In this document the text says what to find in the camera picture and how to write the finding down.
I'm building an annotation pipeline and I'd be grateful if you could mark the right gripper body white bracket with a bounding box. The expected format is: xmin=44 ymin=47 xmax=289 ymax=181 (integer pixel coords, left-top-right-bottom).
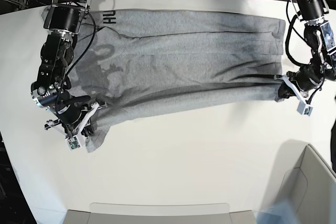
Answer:
xmin=44 ymin=98 xmax=107 ymax=138

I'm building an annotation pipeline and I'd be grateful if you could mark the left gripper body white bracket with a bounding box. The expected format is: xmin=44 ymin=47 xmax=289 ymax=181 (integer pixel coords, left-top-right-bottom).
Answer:
xmin=274 ymin=70 xmax=325 ymax=105

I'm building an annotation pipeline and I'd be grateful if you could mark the grey T-shirt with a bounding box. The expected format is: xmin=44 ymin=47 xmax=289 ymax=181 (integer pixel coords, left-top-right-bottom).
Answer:
xmin=69 ymin=9 xmax=286 ymax=152

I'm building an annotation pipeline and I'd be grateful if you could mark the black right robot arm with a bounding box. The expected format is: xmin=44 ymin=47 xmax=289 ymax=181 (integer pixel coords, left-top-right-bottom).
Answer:
xmin=31 ymin=0 xmax=102 ymax=150

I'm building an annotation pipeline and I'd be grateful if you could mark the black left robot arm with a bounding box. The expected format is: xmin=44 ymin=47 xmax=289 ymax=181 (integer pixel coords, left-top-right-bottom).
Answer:
xmin=278 ymin=0 xmax=335 ymax=108

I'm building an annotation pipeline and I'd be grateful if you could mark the black object right edge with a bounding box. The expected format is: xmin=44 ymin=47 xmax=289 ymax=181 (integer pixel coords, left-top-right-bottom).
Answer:
xmin=329 ymin=94 xmax=336 ymax=175

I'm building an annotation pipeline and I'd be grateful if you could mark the grey bin right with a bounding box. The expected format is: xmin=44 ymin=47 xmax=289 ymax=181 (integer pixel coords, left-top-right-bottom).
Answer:
xmin=277 ymin=145 xmax=335 ymax=223

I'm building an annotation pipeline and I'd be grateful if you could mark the grey bin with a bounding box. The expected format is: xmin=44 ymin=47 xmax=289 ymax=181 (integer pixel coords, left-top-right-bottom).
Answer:
xmin=63 ymin=203 xmax=257 ymax=223
xmin=277 ymin=145 xmax=335 ymax=223

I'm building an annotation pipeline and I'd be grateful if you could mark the grey bin front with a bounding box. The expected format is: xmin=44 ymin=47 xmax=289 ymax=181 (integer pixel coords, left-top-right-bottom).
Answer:
xmin=63 ymin=203 xmax=257 ymax=223

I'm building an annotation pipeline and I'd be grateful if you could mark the blue cloth in bin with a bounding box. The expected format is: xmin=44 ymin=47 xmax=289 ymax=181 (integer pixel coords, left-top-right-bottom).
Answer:
xmin=255 ymin=200 xmax=299 ymax=224

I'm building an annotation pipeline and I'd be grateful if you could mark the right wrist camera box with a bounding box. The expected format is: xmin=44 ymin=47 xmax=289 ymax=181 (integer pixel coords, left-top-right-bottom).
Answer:
xmin=65 ymin=134 xmax=87 ymax=151

